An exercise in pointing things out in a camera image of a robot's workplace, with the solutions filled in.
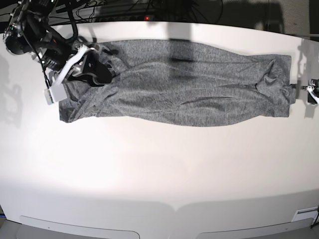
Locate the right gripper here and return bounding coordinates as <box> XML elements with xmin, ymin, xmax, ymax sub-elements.
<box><xmin>52</xmin><ymin>44</ymin><xmax>113</xmax><ymax>87</ymax></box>

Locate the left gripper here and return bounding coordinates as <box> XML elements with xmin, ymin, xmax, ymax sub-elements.
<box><xmin>306</xmin><ymin>79</ymin><xmax>319</xmax><ymax>105</ymax></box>

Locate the grey long-sleeve T-shirt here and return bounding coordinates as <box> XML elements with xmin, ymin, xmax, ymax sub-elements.
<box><xmin>59</xmin><ymin>40</ymin><xmax>296</xmax><ymax>127</ymax></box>

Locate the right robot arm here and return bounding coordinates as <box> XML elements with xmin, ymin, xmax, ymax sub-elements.
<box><xmin>3</xmin><ymin>0</ymin><xmax>113</xmax><ymax>89</ymax></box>

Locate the power strip with red light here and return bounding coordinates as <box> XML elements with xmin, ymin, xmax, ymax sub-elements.
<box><xmin>54</xmin><ymin>7</ymin><xmax>190</xmax><ymax>24</ymax></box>

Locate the white label sticker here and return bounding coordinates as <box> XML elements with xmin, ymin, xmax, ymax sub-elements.
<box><xmin>292</xmin><ymin>206</ymin><xmax>319</xmax><ymax>222</ymax></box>

